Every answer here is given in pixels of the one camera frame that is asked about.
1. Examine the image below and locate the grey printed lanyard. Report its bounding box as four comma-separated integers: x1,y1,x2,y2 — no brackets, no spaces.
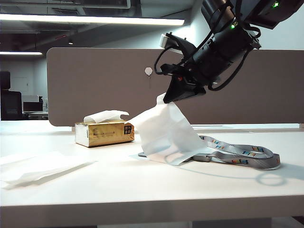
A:
192,134,281,171

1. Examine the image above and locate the long ceiling light strip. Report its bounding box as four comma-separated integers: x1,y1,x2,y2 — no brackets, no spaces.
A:
0,13,185,26

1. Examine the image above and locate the background office desk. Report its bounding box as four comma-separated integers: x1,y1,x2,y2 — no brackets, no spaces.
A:
22,95,49,119

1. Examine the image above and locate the gold tissue pack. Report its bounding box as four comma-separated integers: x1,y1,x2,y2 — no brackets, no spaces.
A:
75,120,135,148

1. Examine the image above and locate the white paper tissue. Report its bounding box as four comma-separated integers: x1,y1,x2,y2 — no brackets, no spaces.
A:
0,152,98,190
83,110,130,124
129,93,207,166

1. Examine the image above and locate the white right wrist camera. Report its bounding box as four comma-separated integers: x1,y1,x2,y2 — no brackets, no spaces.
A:
159,34,181,52

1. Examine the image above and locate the white round adhesive hook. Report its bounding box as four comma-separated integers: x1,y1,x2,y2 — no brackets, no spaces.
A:
144,67,153,89

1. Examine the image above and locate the brown desk partition panel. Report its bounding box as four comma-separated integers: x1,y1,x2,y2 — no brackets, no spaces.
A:
46,47,304,127

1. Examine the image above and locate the black looped camera cable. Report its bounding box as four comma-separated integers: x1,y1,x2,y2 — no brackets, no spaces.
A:
154,46,178,76

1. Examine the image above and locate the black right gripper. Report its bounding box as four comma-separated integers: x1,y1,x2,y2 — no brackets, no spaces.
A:
161,35,234,104

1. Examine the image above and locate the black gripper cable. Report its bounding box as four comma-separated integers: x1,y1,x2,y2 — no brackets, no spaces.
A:
208,47,249,92

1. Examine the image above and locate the short ceiling light strip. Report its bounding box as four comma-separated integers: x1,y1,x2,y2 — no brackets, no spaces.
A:
0,51,43,56

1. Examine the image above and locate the black office chair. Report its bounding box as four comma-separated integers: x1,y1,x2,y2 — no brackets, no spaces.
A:
0,71,23,121

